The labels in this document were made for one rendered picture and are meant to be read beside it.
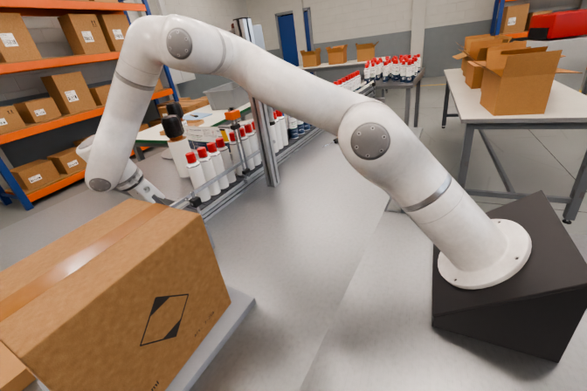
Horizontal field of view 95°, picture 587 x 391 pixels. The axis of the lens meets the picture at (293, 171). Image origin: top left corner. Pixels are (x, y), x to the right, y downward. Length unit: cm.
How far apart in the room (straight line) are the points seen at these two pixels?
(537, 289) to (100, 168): 92
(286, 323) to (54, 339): 42
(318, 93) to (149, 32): 38
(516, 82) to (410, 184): 171
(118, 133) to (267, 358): 63
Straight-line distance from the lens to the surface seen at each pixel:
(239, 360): 69
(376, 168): 50
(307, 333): 69
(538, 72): 224
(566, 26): 607
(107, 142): 80
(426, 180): 57
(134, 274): 53
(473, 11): 846
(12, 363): 100
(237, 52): 67
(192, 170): 107
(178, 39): 58
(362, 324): 70
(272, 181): 120
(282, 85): 56
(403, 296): 75
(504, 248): 69
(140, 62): 75
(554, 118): 227
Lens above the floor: 141
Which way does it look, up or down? 26 degrees down
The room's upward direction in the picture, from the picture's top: 9 degrees counter-clockwise
